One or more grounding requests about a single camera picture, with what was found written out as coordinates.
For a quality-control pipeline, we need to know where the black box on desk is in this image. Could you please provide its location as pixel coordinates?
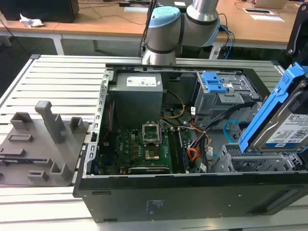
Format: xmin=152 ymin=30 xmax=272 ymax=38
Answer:
xmin=0 ymin=0 xmax=80 ymax=24

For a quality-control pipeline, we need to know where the metal disk bay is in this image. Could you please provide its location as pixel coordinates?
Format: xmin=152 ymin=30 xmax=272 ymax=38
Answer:
xmin=211 ymin=143 xmax=306 ymax=173

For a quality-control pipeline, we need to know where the metal drive cage blue latch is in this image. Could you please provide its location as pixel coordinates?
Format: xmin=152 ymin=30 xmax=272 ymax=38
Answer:
xmin=193 ymin=71 xmax=262 ymax=121

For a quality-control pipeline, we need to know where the orange red wire bundle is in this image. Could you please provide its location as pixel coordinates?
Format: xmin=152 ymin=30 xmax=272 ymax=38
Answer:
xmin=187 ymin=120 xmax=207 ymax=162

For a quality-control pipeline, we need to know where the white paper sheet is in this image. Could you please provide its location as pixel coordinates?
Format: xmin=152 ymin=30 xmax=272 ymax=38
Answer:
xmin=250 ymin=14 xmax=286 ymax=22

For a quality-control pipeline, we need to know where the black disk wire bundle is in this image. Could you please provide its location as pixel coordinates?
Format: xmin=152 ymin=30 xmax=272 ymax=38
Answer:
xmin=189 ymin=102 xmax=256 ymax=154

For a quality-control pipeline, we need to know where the hard disk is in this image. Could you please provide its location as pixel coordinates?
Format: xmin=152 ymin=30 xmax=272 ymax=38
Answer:
xmin=238 ymin=62 xmax=308 ymax=154

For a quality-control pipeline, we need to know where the crumpled white paper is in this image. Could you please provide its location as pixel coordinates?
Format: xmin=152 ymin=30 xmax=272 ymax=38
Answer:
xmin=19 ymin=13 xmax=45 ymax=28

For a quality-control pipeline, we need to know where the grey parts rack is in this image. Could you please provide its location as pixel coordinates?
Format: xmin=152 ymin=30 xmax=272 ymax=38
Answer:
xmin=0 ymin=101 xmax=90 ymax=187

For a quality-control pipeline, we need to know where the black RAM slot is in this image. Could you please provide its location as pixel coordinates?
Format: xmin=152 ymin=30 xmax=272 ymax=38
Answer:
xmin=168 ymin=128 xmax=185 ymax=174

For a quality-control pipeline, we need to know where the metal socket cover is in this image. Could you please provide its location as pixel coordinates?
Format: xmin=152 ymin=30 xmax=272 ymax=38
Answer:
xmin=142 ymin=122 xmax=161 ymax=145

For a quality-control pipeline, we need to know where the wooden desk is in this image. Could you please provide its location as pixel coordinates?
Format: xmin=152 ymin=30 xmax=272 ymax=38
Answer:
xmin=0 ymin=0 xmax=301 ymax=60

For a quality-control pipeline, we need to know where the black open PC case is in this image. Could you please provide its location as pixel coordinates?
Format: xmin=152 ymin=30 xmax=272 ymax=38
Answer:
xmin=73 ymin=63 xmax=308 ymax=223

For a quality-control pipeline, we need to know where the blue cable behind arm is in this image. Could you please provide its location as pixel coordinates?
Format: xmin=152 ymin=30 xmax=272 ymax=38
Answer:
xmin=218 ymin=24 xmax=235 ymax=60

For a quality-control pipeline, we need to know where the light blue disk wire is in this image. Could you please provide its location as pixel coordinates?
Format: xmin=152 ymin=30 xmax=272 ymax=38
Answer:
xmin=223 ymin=119 xmax=248 ymax=145

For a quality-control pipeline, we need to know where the yellow power cable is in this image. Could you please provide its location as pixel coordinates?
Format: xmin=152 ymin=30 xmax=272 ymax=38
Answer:
xmin=160 ymin=90 xmax=186 ymax=120

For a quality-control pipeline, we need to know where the green motherboard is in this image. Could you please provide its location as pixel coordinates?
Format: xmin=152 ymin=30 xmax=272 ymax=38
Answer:
xmin=101 ymin=125 xmax=205 ymax=174

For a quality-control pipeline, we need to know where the grey power supply unit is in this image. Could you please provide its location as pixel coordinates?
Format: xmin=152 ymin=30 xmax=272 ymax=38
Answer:
xmin=108 ymin=73 xmax=164 ymax=132

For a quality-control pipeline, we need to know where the CPU socket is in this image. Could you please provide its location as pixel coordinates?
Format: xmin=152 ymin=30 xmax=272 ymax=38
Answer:
xmin=144 ymin=148 xmax=161 ymax=161

